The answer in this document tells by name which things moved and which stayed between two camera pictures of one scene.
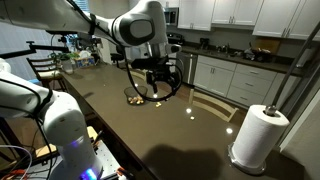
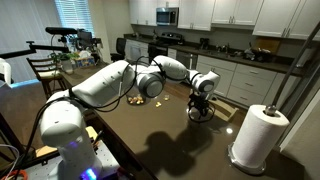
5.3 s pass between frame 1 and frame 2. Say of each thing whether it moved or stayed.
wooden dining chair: stayed
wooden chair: stayed
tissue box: stayed
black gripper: moved
